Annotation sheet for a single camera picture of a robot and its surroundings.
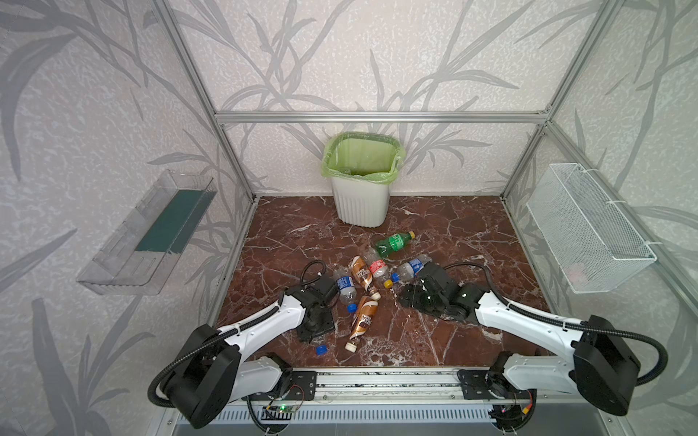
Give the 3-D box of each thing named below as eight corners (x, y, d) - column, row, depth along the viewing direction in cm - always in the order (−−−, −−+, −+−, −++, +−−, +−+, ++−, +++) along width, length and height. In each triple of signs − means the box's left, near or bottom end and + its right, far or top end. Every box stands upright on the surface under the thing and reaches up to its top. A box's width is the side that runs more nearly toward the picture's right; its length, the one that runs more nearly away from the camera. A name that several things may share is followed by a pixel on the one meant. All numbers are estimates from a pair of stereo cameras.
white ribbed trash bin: (338, 233, 110) (331, 180, 88) (340, 225, 112) (334, 172, 90) (385, 237, 108) (390, 184, 86) (386, 228, 111) (390, 176, 89)
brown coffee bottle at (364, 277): (370, 304, 90) (370, 298, 86) (349, 266, 99) (348, 259, 96) (382, 298, 91) (382, 291, 88) (360, 261, 101) (360, 254, 97)
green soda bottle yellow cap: (379, 259, 102) (380, 251, 97) (373, 249, 104) (374, 241, 100) (415, 245, 106) (417, 236, 102) (409, 235, 109) (410, 227, 105)
